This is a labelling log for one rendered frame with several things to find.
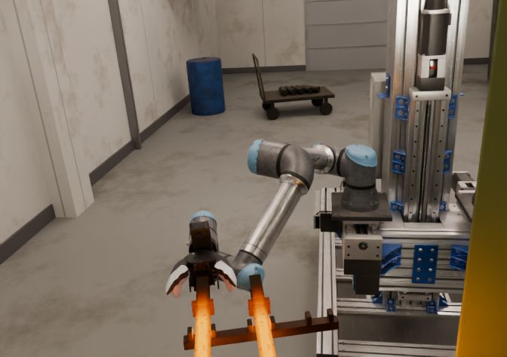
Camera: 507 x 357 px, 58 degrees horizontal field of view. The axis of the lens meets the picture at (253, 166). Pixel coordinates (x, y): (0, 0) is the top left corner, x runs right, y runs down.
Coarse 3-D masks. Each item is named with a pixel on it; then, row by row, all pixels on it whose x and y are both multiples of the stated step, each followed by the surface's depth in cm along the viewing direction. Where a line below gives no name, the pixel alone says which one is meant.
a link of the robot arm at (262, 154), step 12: (252, 144) 149; (264, 144) 146; (276, 144) 144; (288, 144) 143; (324, 144) 183; (252, 156) 146; (264, 156) 143; (276, 156) 140; (312, 156) 163; (324, 156) 171; (336, 156) 175; (252, 168) 147; (264, 168) 144; (276, 168) 141; (324, 168) 174
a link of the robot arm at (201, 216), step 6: (192, 216) 130; (198, 216) 126; (204, 216) 126; (210, 216) 128; (192, 222) 126; (210, 222) 125; (216, 222) 129; (210, 228) 121; (216, 228) 126; (216, 234) 122
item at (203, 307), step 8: (200, 280) 105; (208, 280) 105; (200, 288) 102; (208, 288) 102; (200, 296) 99; (208, 296) 99; (192, 304) 97; (200, 304) 97; (208, 304) 97; (192, 312) 97; (200, 312) 95; (208, 312) 95; (200, 320) 93; (208, 320) 92; (200, 328) 90; (208, 328) 90; (200, 336) 88; (208, 336) 88; (200, 344) 86; (208, 344) 86; (200, 352) 84; (208, 352) 84
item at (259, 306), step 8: (256, 280) 102; (256, 288) 99; (256, 296) 97; (264, 296) 97; (248, 304) 96; (256, 304) 96; (264, 304) 96; (256, 312) 94; (264, 312) 94; (256, 320) 92; (264, 320) 91; (256, 328) 90; (264, 328) 89; (264, 336) 87; (264, 344) 85; (272, 344) 85; (264, 352) 83; (272, 352) 83
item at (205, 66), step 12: (192, 60) 643; (204, 60) 635; (216, 60) 633; (192, 72) 633; (204, 72) 629; (216, 72) 636; (192, 84) 640; (204, 84) 634; (216, 84) 641; (192, 96) 649; (204, 96) 640; (216, 96) 646; (192, 108) 658; (204, 108) 647; (216, 108) 651
